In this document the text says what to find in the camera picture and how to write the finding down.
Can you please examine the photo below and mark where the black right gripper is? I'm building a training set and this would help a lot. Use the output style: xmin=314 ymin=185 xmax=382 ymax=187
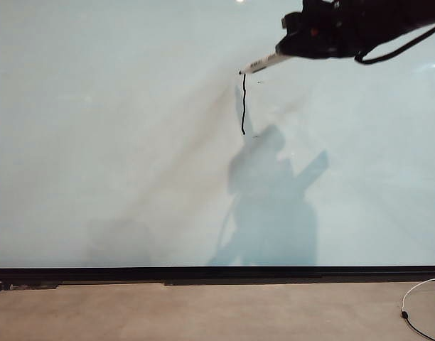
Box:
xmin=274 ymin=0 xmax=363 ymax=60

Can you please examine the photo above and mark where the white whiteboard marker pen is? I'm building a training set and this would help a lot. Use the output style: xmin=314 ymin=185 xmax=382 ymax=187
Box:
xmin=238 ymin=51 xmax=292 ymax=76

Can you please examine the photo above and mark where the large white whiteboard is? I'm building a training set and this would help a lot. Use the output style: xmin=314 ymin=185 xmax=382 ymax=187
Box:
xmin=0 ymin=0 xmax=435 ymax=269

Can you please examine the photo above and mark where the black whiteboard pen tray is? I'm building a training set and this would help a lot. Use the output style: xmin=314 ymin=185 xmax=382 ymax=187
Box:
xmin=0 ymin=266 xmax=435 ymax=290

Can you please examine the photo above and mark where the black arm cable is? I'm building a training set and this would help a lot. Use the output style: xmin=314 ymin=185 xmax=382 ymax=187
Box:
xmin=354 ymin=20 xmax=435 ymax=65

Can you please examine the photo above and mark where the white cable with black plug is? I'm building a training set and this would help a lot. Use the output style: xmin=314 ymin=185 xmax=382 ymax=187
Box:
xmin=399 ymin=278 xmax=435 ymax=341

